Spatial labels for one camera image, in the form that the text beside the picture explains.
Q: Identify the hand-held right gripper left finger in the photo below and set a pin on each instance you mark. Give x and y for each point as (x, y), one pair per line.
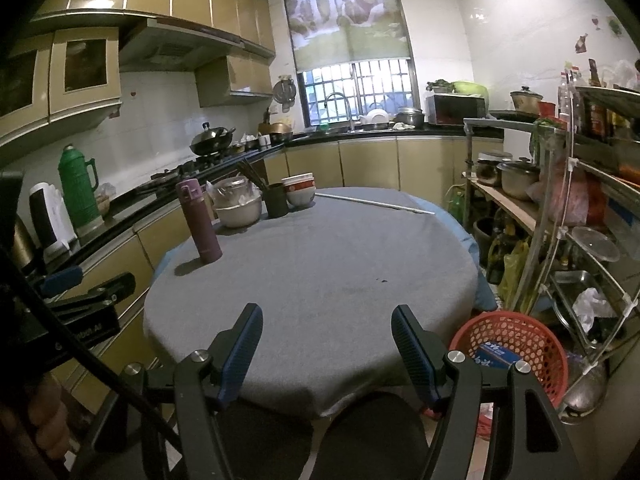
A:
(245, 345)

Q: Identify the black wok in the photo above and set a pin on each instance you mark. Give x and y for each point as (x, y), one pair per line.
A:
(212, 141)

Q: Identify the rectangular metal tray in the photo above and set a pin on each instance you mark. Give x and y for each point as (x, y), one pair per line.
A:
(565, 285)

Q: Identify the green thermos jug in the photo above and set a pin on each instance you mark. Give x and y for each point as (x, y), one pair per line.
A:
(77, 190)

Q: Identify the white crumpled plastic bag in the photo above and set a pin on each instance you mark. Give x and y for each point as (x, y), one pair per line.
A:
(592, 307)

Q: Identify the tan base cabinets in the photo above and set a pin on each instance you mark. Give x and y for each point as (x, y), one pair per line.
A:
(370, 165)

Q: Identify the metal cooking pot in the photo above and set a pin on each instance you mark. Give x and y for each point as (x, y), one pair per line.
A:
(411, 117)

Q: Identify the blue printed cardboard box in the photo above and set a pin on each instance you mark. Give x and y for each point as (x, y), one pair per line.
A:
(495, 355)

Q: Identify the round hanging strainer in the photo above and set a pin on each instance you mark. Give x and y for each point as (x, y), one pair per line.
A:
(285, 91)

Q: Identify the brown lidded clay pot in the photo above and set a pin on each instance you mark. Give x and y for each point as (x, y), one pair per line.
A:
(526, 101)

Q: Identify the thin white rod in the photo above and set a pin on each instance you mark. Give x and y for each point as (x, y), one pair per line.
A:
(375, 203)

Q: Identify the window with metal grille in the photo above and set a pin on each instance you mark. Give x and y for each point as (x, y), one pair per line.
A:
(380, 87)

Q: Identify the metal sink faucet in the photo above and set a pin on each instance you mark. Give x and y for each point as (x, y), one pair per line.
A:
(347, 110)

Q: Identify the purple thermos bottle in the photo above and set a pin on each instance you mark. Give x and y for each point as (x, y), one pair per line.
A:
(200, 220)

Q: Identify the metal range hood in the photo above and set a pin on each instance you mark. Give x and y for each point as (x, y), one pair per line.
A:
(175, 45)

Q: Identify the black kitchen countertop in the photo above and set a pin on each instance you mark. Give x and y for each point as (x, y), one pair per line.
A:
(400, 132)

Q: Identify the black gas stove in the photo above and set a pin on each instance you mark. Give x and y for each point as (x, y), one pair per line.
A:
(190, 170)

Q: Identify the dark microwave oven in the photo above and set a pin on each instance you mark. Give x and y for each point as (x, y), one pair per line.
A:
(455, 110)

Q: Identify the white dishes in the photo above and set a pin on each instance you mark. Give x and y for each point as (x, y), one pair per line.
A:
(375, 119)

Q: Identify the pink plastic bag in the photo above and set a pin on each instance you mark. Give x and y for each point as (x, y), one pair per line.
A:
(575, 200)

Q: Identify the printed window blind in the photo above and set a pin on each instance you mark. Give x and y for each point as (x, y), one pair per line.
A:
(350, 20)

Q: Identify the yellow plastic bag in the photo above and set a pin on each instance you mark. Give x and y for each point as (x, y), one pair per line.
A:
(515, 275)

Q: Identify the person's left hand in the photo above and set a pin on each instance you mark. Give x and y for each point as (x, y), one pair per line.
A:
(47, 420)

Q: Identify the green plastic bottle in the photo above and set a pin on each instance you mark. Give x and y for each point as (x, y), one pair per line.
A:
(456, 205)

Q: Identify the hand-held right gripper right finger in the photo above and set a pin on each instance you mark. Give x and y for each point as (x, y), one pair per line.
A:
(412, 350)

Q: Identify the green plastic bowl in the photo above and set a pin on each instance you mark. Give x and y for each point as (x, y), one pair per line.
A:
(470, 89)

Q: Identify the red plastic mesh basket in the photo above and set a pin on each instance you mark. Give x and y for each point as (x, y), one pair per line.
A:
(505, 325)

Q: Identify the light blue tablecloth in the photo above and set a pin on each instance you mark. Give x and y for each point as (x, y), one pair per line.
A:
(482, 290)

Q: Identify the plain white bowl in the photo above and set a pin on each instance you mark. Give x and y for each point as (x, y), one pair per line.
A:
(301, 199)

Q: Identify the large lidded metal pot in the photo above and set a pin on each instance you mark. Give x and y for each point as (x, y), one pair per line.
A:
(520, 180)

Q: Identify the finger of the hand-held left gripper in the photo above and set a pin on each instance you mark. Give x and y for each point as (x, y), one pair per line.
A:
(115, 287)
(62, 280)

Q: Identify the round glass lid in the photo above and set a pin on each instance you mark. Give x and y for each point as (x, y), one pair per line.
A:
(595, 244)

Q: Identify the white electric kettle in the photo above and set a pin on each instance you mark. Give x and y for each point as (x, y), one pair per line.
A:
(47, 220)

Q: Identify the metal bowl with plastic wrap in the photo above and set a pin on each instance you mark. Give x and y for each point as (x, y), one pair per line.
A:
(237, 205)

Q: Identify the assorted condiment bottles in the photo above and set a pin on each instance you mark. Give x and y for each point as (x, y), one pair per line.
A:
(597, 105)

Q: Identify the white bowl red band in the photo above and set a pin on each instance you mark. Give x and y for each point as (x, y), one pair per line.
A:
(298, 182)

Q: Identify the small dark lidded pot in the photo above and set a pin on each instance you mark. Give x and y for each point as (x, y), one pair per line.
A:
(487, 170)

